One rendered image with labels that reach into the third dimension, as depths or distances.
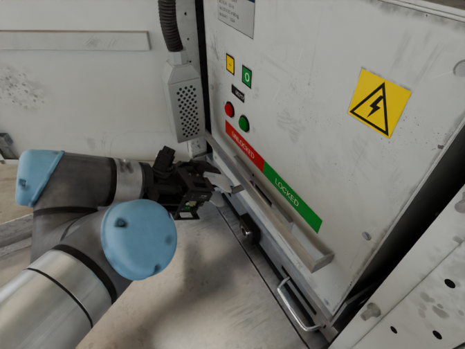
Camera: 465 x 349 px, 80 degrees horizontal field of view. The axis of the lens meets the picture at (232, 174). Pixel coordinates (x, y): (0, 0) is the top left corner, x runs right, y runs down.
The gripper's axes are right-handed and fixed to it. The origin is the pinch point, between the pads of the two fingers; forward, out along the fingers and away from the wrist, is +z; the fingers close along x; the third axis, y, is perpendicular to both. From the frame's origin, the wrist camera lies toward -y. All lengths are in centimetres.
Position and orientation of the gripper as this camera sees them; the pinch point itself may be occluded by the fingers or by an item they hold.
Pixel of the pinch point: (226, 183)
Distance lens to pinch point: 59.3
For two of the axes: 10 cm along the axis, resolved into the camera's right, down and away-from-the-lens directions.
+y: 4.7, 6.0, -6.4
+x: 4.4, -7.9, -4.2
